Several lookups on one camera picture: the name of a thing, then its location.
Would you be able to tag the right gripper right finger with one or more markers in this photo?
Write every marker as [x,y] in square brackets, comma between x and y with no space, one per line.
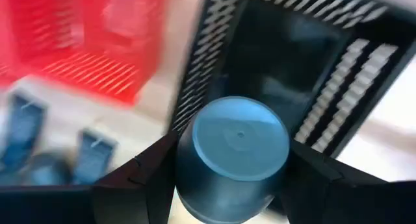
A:
[341,198]

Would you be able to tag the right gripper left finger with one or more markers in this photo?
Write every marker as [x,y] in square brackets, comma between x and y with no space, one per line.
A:
[146,188]

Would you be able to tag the dark navy toiletry tube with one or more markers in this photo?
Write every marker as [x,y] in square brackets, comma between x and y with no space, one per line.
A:
[94,159]
[22,130]

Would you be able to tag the red slotted plastic basket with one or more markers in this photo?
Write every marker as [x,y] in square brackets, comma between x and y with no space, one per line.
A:
[97,74]

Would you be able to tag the black slotted plastic basket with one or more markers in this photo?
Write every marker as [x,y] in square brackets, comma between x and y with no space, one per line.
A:
[276,55]

